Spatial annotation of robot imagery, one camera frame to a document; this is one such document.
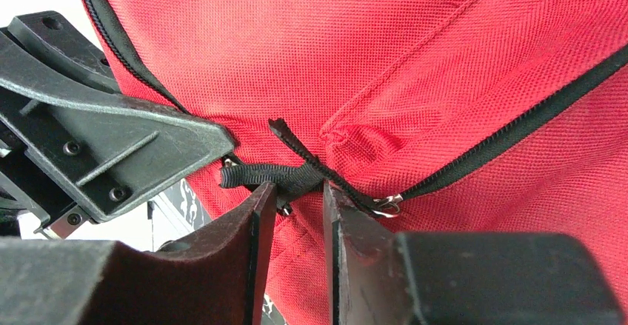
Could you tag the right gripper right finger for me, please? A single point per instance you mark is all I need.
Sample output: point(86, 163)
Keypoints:
point(376, 276)

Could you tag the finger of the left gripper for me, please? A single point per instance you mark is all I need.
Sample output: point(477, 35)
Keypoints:
point(73, 148)

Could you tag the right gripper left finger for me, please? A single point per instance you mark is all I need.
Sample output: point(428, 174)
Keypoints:
point(215, 275)

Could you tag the red student backpack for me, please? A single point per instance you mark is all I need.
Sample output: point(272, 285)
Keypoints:
point(478, 115)

